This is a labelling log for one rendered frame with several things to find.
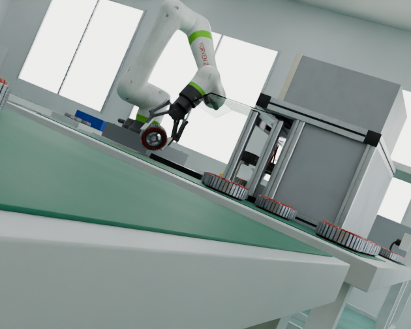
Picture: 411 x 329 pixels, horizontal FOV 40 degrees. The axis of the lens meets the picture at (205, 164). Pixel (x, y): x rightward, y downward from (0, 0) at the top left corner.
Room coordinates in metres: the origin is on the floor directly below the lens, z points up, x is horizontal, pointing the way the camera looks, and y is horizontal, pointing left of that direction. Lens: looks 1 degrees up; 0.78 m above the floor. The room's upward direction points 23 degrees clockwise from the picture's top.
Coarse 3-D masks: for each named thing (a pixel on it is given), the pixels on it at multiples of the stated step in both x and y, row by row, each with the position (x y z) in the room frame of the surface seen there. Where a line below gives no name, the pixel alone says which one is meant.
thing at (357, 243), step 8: (320, 224) 1.27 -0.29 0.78; (328, 224) 1.26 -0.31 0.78; (320, 232) 1.26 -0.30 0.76; (328, 232) 1.24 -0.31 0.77; (336, 232) 1.23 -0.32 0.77; (344, 232) 1.23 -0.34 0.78; (328, 240) 1.25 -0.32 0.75; (336, 240) 1.23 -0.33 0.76; (344, 240) 1.23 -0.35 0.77; (352, 240) 1.23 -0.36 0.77; (360, 240) 1.24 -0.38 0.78; (368, 240) 1.37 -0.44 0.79; (352, 248) 1.24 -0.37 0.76; (360, 248) 1.25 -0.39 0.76; (368, 248) 1.37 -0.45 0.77; (376, 248) 1.60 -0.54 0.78; (376, 256) 1.61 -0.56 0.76
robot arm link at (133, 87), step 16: (176, 0) 2.57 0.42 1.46; (160, 16) 2.56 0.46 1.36; (176, 16) 2.55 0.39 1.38; (192, 16) 2.62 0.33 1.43; (160, 32) 2.57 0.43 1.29; (144, 48) 2.60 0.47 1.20; (160, 48) 2.60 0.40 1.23; (144, 64) 2.60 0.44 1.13; (128, 80) 2.61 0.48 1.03; (144, 80) 2.63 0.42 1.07; (128, 96) 2.62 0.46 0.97; (144, 96) 2.66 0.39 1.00
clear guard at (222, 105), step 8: (208, 96) 2.10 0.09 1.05; (216, 96) 2.09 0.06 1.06; (200, 104) 2.15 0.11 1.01; (208, 104) 2.17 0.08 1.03; (216, 104) 2.19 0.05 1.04; (224, 104) 2.22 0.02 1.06; (232, 104) 2.13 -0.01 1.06; (240, 104) 2.05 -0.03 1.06; (208, 112) 2.24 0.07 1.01; (216, 112) 2.27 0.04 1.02; (224, 112) 2.30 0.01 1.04; (240, 112) 2.26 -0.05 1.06; (248, 112) 2.16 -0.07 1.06; (264, 112) 1.99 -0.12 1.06; (264, 120) 2.19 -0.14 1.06; (288, 128) 2.15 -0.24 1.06
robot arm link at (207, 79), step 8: (200, 72) 2.34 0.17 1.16; (208, 72) 2.33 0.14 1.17; (216, 72) 2.35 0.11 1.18; (192, 80) 2.34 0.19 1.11; (200, 80) 2.33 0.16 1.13; (208, 80) 2.33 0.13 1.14; (216, 80) 2.35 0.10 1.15; (200, 88) 2.33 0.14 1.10; (208, 88) 2.34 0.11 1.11; (216, 88) 2.38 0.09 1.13
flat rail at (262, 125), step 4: (260, 120) 2.04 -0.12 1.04; (256, 124) 2.03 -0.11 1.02; (260, 124) 2.06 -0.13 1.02; (264, 124) 2.09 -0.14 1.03; (260, 128) 2.07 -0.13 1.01; (264, 128) 2.11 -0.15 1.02; (268, 128) 2.14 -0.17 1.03; (264, 132) 2.13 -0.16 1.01; (268, 132) 2.16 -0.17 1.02; (280, 136) 2.30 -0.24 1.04; (280, 140) 2.32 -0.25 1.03; (284, 140) 2.37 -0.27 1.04; (280, 144) 2.34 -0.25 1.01
